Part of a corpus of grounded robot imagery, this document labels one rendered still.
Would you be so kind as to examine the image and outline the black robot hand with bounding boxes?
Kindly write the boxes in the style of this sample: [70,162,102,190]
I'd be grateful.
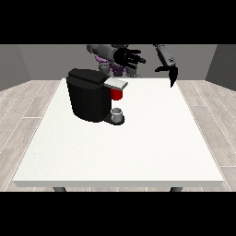
[154,64,180,89]
[112,47,148,70]

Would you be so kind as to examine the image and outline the pale grey machine lid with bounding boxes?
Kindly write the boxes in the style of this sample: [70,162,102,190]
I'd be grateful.
[103,77,129,91]

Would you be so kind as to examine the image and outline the red pod holder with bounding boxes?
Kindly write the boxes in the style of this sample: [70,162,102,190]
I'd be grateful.
[109,88,124,101]

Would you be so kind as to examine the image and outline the black coffee machine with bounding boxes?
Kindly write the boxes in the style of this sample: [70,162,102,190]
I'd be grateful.
[65,67,125,126]

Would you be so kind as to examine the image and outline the small grey cup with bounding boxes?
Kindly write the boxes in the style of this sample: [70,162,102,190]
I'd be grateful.
[111,107,124,123]

